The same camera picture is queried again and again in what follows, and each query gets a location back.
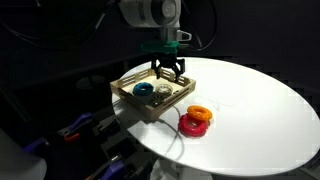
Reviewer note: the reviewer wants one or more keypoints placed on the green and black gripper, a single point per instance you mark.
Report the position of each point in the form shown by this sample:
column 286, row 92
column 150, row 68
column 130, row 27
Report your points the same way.
column 165, row 54

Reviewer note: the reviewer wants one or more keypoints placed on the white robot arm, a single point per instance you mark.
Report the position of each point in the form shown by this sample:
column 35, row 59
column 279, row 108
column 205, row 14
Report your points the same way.
column 163, row 15

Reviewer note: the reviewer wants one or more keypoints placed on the wooden slatted tray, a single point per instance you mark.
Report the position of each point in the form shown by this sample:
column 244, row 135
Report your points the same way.
column 152, row 96

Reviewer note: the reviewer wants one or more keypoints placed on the round white table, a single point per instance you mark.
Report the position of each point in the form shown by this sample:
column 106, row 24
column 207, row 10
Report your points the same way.
column 261, row 127

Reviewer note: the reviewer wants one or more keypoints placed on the purple orange clamp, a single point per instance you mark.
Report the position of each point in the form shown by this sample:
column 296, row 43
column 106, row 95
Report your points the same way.
column 72, row 133

